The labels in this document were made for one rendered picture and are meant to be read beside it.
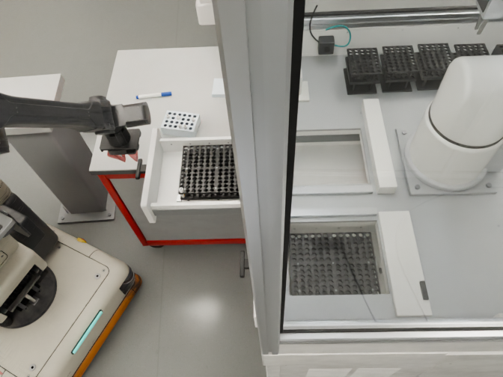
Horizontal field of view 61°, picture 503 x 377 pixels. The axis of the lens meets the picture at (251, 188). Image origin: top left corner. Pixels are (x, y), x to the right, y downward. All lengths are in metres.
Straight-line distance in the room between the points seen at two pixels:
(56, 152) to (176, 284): 0.81
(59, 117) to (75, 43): 2.55
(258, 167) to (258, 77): 0.10
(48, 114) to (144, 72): 1.02
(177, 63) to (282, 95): 1.59
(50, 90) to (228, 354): 1.34
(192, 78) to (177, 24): 1.59
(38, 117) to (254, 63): 0.63
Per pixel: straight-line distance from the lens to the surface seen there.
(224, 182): 1.27
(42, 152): 2.02
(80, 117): 0.94
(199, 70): 1.80
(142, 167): 1.34
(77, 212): 2.44
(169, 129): 1.56
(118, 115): 1.08
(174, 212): 1.29
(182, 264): 2.16
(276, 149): 0.31
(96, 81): 3.06
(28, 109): 0.82
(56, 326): 1.93
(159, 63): 1.87
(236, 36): 0.24
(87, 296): 1.92
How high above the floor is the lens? 1.96
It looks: 58 degrees down
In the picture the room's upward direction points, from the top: 5 degrees counter-clockwise
